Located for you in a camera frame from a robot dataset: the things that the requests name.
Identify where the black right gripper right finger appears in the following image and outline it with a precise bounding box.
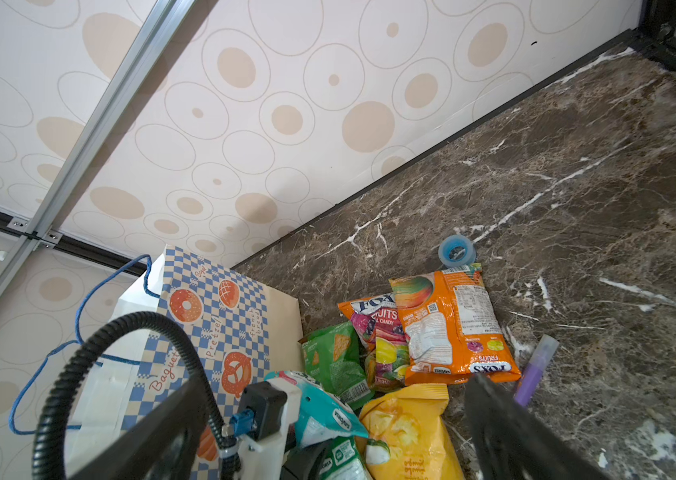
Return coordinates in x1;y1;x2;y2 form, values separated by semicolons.
465;374;606;480

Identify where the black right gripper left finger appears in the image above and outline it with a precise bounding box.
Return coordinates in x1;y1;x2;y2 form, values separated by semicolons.
73;376;209;480

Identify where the yellow green snack packet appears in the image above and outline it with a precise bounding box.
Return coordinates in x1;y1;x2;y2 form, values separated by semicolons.
360;384;465;480

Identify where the orange Fox's candy packet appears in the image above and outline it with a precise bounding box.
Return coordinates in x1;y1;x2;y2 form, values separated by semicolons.
390;263;522;385

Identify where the blue checkered paper bag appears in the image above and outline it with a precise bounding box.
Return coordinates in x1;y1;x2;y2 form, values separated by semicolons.
9;244;305;480

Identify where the teal mint blossom packet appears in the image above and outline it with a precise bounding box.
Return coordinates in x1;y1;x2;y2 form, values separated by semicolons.
265;371;369;448

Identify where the green Fox's candy packet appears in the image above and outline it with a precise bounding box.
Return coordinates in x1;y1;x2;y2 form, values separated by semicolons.
316;437;371;480

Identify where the colourful fruit candy packet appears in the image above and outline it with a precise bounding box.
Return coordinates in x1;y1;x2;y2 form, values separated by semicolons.
338;293;410;393

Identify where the green chips snack packet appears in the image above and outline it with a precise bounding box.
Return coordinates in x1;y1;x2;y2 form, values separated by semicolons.
300;322;374;411

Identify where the purple marker pen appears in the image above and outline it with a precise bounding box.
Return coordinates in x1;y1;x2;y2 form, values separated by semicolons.
514;335;560;408

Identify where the blue tape roll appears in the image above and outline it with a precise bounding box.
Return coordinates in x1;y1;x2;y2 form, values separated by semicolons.
438;234;477;268

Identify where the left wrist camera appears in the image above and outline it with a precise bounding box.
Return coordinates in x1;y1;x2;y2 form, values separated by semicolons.
229;380;303;480

